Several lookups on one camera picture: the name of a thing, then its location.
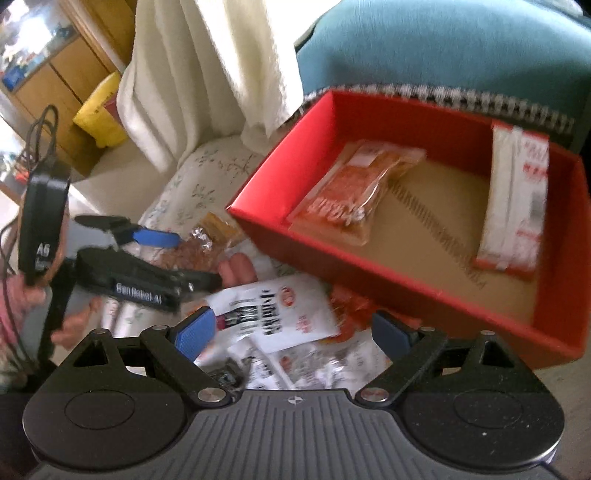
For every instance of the person's left forearm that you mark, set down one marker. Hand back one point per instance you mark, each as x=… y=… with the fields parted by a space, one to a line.
x=14 y=314

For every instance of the wooden cabinet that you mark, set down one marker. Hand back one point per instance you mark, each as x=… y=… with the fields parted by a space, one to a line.
x=69 y=69

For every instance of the white black printed snack packet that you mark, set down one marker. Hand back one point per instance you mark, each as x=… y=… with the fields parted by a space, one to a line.
x=272 y=314

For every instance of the clear brown snack packet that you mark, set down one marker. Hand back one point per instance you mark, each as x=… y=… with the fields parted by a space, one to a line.
x=217 y=235

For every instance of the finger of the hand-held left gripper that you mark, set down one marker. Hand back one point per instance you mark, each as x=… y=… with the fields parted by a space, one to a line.
x=157 y=237
x=203 y=281

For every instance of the crumpled white snack packet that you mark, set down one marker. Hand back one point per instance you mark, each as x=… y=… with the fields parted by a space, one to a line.
x=318 y=364

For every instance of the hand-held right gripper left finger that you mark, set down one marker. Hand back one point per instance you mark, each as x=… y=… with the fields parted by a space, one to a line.
x=196 y=333

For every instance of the teal cushion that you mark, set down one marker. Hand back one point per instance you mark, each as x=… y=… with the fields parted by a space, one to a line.
x=438 y=41

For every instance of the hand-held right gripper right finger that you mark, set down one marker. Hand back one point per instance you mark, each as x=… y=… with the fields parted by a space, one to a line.
x=388 y=330

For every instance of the orange clear snack packet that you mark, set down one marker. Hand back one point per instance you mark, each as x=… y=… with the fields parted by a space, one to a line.
x=351 y=194

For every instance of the white curtain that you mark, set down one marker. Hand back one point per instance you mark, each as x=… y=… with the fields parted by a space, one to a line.
x=198 y=69

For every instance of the person's left hand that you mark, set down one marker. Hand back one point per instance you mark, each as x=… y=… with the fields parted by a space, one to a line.
x=81 y=323

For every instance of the tall white red snack packet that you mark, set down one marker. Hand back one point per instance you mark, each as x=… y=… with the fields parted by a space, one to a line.
x=512 y=198

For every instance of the red cardboard box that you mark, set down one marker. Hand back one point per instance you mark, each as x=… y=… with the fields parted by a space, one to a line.
x=415 y=300

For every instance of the yellow bag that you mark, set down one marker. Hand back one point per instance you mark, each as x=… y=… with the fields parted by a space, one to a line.
x=99 y=115

